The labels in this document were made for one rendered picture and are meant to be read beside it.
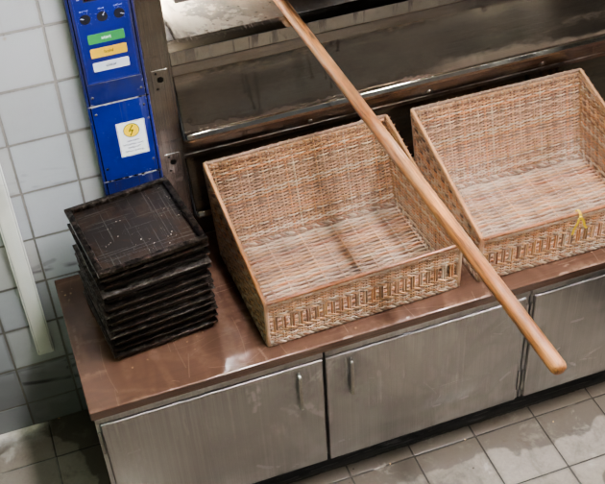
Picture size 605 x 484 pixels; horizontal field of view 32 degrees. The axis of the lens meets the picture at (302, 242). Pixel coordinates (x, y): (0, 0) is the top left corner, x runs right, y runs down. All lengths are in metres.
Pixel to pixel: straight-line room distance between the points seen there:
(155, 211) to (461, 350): 0.93
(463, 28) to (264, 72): 0.58
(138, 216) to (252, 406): 0.58
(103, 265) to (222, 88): 0.59
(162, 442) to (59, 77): 0.96
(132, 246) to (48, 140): 0.38
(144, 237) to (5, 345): 0.73
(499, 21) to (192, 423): 1.40
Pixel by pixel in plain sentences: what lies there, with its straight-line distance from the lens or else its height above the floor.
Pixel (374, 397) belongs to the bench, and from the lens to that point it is 2.95.
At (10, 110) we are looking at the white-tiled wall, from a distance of 2.73.
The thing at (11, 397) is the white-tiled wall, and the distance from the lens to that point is 3.34.
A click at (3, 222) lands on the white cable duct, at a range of 2.89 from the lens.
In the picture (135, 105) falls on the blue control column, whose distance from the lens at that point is 2.74.
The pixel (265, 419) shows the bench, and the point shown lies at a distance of 2.85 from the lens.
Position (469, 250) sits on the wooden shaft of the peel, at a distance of 2.03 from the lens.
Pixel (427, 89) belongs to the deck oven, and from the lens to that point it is 3.08.
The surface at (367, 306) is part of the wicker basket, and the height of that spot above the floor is 0.61.
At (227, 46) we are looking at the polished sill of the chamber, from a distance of 2.76.
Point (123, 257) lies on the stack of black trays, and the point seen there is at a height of 0.87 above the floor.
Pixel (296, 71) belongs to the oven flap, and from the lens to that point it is 2.88.
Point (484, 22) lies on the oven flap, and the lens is 3.07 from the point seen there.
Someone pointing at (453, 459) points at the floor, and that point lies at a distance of 3.21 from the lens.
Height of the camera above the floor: 2.54
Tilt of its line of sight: 41 degrees down
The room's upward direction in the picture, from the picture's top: 4 degrees counter-clockwise
